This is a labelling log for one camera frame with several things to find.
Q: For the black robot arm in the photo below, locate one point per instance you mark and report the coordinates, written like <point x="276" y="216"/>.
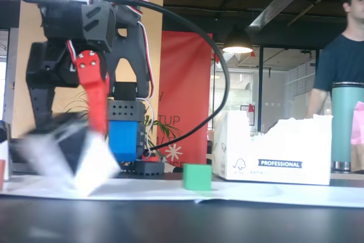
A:
<point x="128" y="55"/>

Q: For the pink paper bag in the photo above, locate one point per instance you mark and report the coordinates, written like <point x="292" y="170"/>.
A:
<point x="358" y="129"/>

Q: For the red banner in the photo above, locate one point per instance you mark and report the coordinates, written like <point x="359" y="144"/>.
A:
<point x="185" y="83"/>

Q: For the black pendant lamp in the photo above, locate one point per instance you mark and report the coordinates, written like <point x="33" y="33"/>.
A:
<point x="237" y="43"/>

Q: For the black hard case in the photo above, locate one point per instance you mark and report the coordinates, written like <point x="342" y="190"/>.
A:
<point x="17" y="160"/>

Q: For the teal tumbler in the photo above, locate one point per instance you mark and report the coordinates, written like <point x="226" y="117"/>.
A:
<point x="342" y="123"/>

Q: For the white torn cardboard carton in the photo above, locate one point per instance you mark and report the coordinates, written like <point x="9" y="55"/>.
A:
<point x="284" y="152"/>

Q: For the long white paper strip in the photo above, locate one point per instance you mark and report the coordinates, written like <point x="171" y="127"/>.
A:
<point x="256" y="193"/>

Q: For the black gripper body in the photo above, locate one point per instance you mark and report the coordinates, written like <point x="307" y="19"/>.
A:
<point x="48" y="65"/>

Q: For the person in dark t-shirt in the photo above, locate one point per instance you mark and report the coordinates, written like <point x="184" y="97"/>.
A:
<point x="341" y="63"/>

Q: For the green potted plant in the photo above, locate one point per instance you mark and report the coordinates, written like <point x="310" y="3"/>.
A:
<point x="165" y="132"/>

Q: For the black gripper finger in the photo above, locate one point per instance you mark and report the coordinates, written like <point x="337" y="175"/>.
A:
<point x="41" y="103"/>

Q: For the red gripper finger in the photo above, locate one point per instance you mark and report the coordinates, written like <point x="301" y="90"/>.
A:
<point x="96" y="92"/>

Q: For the green cube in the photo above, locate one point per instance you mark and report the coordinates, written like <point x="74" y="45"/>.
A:
<point x="197" y="177"/>

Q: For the orange cube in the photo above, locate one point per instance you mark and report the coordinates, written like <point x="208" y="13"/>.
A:
<point x="2" y="173"/>

